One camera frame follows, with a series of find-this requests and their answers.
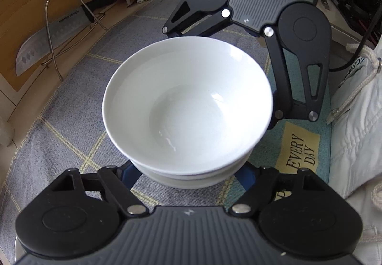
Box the black cable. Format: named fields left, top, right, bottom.
left=313, top=0, right=382, bottom=72

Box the steel kitchen knife black handle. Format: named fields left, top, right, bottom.
left=15, top=0, right=118, bottom=76

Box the white floral bowl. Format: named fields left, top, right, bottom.
left=102, top=37, right=273, bottom=176
left=127, top=145, right=253, bottom=181
left=132, top=154, right=250, bottom=189

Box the wire board rack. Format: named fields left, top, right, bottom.
left=44, top=0, right=108, bottom=81

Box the grey checked table mat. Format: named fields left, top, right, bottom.
left=1, top=0, right=331, bottom=264

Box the white jacket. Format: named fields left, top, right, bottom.
left=327, top=44, right=382, bottom=264

